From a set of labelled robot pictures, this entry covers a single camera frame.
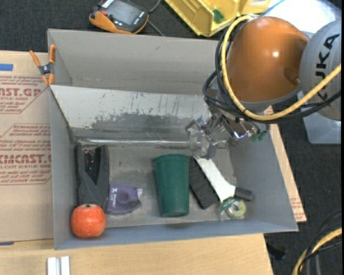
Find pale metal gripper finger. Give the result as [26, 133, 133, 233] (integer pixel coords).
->
[185, 117, 213, 139]
[193, 138, 219, 158]

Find white brush black bristles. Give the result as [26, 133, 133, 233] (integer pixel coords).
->
[188, 155, 254, 210]

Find dark green plastic cup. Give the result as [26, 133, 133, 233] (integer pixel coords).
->
[152, 154, 191, 218]

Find grey metal bin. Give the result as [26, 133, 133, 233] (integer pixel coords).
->
[47, 29, 299, 250]

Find purple tape dispenser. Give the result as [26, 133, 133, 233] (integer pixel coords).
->
[104, 182, 144, 215]

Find black stapler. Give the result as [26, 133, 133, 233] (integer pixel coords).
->
[75, 142, 110, 209]

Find orange toy fruit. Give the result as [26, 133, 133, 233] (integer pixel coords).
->
[70, 203, 107, 239]

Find brown cardboard board red print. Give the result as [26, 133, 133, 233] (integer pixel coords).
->
[0, 49, 307, 246]

